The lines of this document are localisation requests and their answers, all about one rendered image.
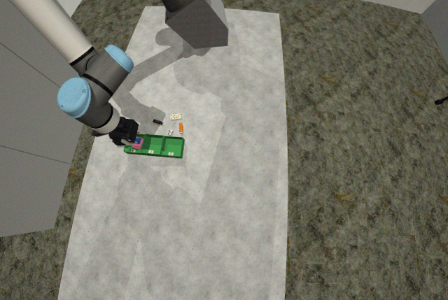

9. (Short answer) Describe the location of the green rack of three bins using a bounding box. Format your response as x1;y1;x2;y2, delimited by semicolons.
123;134;185;159

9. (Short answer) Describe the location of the cream domino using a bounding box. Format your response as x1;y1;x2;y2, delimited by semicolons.
171;113;181;120

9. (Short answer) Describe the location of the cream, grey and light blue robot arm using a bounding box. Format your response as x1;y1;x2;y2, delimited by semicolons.
9;0;134;137

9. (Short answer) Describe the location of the pink rectangular block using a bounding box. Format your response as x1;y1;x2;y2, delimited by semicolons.
132;138;144;149

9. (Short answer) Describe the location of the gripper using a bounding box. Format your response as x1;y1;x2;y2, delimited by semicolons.
108;117;140;145

